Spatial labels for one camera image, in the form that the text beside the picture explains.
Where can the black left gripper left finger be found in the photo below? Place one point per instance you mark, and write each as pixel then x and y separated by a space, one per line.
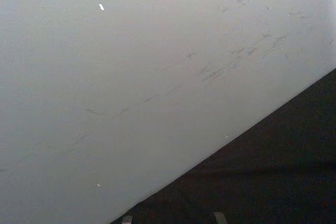
pixel 127 220

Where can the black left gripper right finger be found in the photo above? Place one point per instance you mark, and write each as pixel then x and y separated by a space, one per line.
pixel 220 218

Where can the black table cloth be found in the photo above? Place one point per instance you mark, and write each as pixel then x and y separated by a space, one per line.
pixel 262 182

